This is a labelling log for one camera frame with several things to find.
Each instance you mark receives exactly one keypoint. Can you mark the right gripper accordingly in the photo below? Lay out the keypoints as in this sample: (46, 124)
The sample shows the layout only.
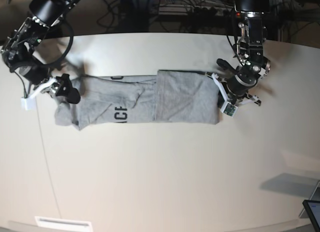
(62, 86)

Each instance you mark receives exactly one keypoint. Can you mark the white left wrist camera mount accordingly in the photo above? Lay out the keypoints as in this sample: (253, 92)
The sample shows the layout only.
(226, 107)

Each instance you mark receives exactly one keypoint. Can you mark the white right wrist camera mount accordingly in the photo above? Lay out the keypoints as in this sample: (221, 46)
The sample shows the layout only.
(29, 103)

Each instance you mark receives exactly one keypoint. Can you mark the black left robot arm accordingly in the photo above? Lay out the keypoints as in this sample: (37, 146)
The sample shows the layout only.
(249, 51)

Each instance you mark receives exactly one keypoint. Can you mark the black power strip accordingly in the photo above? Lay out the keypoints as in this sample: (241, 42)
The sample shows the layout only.
(180, 10)

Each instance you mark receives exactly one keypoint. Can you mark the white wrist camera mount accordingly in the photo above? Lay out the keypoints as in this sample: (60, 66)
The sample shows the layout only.
(226, 107)
(29, 103)

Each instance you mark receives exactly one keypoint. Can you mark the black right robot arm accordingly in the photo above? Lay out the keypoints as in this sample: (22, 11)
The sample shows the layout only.
(45, 16)

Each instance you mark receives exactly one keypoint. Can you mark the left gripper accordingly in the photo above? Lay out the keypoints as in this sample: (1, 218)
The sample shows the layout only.
(237, 86)

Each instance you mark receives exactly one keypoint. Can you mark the grey T-shirt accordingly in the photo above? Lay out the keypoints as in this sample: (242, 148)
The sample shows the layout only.
(168, 96)

